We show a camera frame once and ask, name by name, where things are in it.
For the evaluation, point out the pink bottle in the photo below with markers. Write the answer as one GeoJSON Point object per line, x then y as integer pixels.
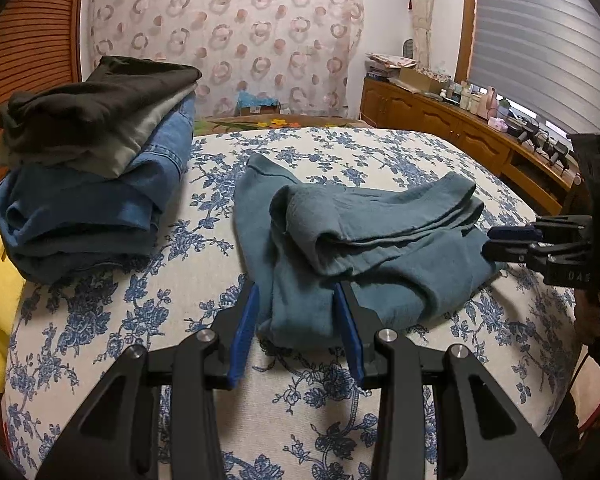
{"type": "Point", "coordinates": [489, 104]}

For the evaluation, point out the dark olive folded garment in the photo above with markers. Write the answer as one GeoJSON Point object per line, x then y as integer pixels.
{"type": "Point", "coordinates": [78, 114]}

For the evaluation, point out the teal blue pants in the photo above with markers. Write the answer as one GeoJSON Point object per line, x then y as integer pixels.
{"type": "Point", "coordinates": [409, 256]}

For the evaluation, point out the brown cardboard box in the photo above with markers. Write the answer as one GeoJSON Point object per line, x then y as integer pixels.
{"type": "Point", "coordinates": [420, 81]}

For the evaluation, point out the black spare gripper far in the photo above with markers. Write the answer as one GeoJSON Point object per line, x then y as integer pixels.
{"type": "Point", "coordinates": [524, 133]}

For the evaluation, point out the grey green folded garment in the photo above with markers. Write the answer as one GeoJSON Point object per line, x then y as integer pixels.
{"type": "Point", "coordinates": [110, 155]}

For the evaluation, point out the stack of papers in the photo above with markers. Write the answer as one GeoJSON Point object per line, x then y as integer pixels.
{"type": "Point", "coordinates": [384, 66]}

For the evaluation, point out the brown louvred wardrobe door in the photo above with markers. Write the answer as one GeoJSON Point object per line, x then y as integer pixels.
{"type": "Point", "coordinates": [39, 46]}

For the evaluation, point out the cardboard box with blue cloth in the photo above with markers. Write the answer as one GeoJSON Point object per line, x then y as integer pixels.
{"type": "Point", "coordinates": [249, 104]}

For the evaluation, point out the blue denim folded jeans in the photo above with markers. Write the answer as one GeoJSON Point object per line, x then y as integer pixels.
{"type": "Point", "coordinates": [40, 204]}

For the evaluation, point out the dark navy folded garment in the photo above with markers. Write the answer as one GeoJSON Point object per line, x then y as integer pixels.
{"type": "Point", "coordinates": [48, 262]}

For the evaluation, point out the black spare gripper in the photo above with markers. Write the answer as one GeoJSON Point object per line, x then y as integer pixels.
{"type": "Point", "coordinates": [524, 133]}
{"type": "Point", "coordinates": [556, 152]}

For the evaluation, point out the cream lace side curtain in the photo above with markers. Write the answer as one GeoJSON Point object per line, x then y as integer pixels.
{"type": "Point", "coordinates": [421, 23]}

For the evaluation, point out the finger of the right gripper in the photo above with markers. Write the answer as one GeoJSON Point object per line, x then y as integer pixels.
{"type": "Point", "coordinates": [511, 251]}
{"type": "Point", "coordinates": [514, 233]}

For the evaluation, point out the wooden sideboard cabinet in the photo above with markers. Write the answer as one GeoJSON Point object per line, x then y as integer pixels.
{"type": "Point", "coordinates": [547, 188]}

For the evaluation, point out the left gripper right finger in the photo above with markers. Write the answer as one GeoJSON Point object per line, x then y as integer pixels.
{"type": "Point", "coordinates": [480, 432]}

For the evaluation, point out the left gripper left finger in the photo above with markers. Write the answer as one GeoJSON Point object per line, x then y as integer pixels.
{"type": "Point", "coordinates": [114, 433]}

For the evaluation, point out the pink circle pattern curtain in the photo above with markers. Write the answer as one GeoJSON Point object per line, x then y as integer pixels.
{"type": "Point", "coordinates": [295, 52]}

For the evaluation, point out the grey window blind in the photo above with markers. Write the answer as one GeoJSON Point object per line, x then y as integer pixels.
{"type": "Point", "coordinates": [543, 55]}

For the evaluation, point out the colourful flower blanket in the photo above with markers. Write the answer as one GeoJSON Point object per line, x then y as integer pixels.
{"type": "Point", "coordinates": [218, 125]}

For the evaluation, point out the black spare gripper near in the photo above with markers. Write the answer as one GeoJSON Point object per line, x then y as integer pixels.
{"type": "Point", "coordinates": [556, 152]}

